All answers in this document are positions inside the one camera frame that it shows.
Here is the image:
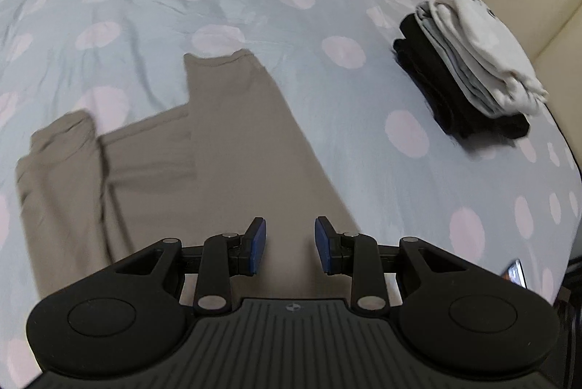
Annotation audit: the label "beige long sleeve garment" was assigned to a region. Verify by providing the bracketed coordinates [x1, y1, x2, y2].
[16, 49, 357, 298]

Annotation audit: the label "folded white grey clothes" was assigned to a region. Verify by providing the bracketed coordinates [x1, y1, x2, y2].
[413, 0, 547, 118]

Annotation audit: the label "black smartphone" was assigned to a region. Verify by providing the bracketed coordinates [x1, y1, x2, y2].
[500, 259, 528, 289]

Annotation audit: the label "folded black garment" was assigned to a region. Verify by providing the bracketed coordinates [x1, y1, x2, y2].
[392, 13, 530, 140]

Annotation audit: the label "polka dot bed sheet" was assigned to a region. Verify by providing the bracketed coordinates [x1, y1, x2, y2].
[1, 0, 581, 388]

